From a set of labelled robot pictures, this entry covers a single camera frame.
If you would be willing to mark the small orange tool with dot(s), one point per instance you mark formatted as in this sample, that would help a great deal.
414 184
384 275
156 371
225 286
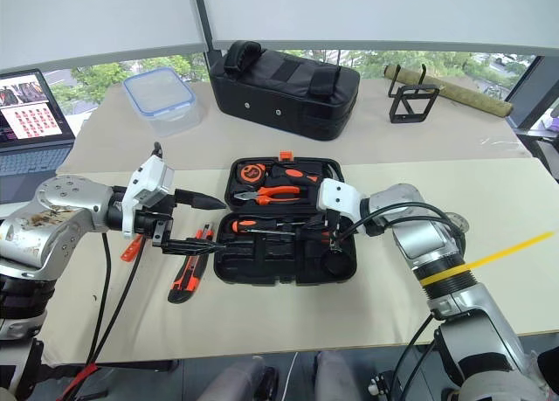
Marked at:
131 249

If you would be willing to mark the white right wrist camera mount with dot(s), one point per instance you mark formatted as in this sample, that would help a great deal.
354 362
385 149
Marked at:
338 196

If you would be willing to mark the orange black tape measure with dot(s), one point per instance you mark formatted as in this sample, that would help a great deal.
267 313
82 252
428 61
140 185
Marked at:
250 173

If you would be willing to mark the orange black utility knife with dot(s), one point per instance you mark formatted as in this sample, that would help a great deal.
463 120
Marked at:
188 272

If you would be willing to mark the stubby orange black screwdriver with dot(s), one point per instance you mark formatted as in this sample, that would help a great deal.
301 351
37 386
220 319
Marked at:
293 173

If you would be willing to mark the black tape roll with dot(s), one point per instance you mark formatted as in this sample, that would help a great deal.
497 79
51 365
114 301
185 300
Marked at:
337 264

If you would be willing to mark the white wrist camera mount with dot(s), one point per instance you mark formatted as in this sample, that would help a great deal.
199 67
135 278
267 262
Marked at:
146 182
338 196

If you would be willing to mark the long orange black screwdriver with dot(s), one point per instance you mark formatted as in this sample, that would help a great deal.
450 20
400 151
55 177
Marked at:
249 225

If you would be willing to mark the open laptop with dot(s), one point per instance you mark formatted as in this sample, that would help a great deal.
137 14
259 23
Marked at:
30 130

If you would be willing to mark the black window frame post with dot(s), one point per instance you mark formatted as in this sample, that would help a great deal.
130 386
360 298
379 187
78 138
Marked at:
204 16

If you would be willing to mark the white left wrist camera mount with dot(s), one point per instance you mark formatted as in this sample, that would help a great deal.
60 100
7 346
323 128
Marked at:
146 182

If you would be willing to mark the clear container with blue lid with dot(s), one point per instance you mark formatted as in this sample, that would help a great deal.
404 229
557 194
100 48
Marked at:
161 99

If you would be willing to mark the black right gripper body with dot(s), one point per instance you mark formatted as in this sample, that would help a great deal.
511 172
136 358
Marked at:
334 228

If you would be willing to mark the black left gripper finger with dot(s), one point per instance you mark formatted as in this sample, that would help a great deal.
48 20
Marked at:
192 246
198 199

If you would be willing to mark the black fabric bag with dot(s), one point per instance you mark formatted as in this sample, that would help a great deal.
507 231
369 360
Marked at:
284 95

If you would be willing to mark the black plastic tool case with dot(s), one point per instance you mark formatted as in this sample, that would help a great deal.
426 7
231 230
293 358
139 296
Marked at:
284 252

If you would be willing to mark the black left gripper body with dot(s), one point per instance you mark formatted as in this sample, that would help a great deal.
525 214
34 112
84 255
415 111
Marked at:
150 224

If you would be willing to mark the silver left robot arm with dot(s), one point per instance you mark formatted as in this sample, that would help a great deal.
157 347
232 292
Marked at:
65 217

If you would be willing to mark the grey rounded shape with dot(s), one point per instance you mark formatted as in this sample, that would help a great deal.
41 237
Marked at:
238 379
334 377

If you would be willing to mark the rolled olive mat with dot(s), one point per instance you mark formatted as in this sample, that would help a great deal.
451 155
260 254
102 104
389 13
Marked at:
454 93

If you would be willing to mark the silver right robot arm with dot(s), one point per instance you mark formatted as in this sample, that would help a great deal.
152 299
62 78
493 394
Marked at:
454 296

